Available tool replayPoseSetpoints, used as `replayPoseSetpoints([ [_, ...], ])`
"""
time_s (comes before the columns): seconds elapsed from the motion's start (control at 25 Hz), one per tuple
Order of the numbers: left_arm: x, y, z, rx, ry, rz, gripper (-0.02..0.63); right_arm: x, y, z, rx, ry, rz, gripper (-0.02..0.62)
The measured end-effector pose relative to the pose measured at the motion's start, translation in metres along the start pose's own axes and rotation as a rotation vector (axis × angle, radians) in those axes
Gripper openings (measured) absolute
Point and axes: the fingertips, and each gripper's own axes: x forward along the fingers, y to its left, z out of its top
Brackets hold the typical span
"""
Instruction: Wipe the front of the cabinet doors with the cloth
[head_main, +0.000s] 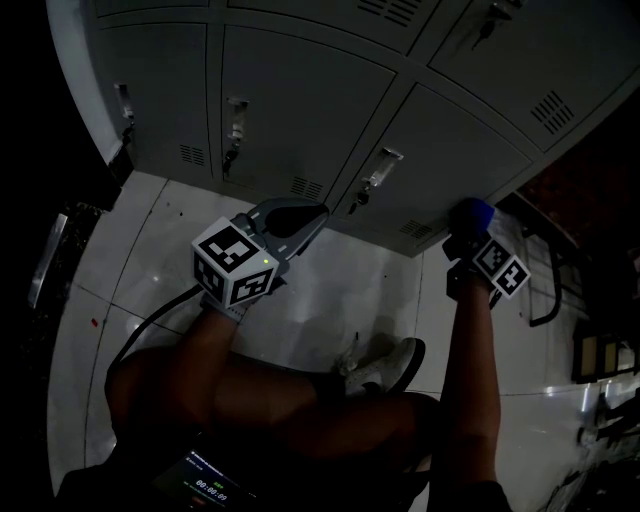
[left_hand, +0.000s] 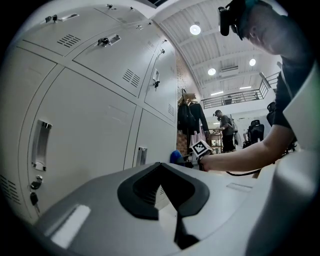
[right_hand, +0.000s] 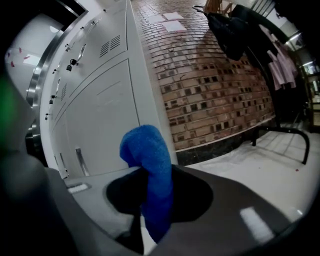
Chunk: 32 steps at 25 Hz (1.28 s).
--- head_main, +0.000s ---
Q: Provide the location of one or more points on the person's right leg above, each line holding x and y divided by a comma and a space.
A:
370, 425

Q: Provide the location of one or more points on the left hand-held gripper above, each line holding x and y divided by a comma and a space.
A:
225, 260

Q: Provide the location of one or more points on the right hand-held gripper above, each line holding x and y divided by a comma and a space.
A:
500, 267

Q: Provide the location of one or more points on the black phone lit screen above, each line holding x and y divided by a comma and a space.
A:
207, 482

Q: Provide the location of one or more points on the white locker door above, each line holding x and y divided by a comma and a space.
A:
440, 165

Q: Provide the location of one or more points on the person's left forearm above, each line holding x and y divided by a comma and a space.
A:
205, 345

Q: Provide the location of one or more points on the wooden crate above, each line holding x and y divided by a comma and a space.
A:
602, 357

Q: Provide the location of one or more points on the blue jacket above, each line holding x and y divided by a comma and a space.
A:
472, 215

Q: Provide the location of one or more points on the person's left leg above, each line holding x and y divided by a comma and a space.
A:
225, 405

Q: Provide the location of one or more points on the black metal clothes rack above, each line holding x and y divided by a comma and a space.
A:
555, 280

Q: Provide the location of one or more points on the person's black shorts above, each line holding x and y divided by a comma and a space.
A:
100, 490

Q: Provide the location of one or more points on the white sneaker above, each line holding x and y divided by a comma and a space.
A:
385, 365

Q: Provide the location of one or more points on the person's right forearm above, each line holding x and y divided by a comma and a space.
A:
472, 375

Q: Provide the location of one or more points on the person's leg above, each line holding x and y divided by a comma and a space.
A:
370, 425
225, 405

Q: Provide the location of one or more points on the grey metal locker cabinet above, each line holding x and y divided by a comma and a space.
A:
300, 100

